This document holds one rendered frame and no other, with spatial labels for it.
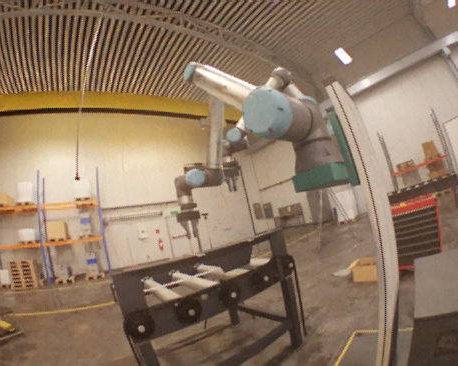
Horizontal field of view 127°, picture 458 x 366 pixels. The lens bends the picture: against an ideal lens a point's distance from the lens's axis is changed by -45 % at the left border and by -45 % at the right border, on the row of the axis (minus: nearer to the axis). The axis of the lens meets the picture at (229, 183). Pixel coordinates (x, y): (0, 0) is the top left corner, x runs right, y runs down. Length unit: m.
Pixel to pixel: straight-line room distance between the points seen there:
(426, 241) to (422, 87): 9.22
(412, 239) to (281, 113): 2.48
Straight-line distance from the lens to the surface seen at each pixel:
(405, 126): 10.87
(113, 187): 10.54
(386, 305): 0.93
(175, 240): 10.80
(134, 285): 1.17
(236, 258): 1.44
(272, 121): 0.58
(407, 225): 2.76
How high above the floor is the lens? 1.32
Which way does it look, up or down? 10 degrees up
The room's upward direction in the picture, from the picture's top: 13 degrees counter-clockwise
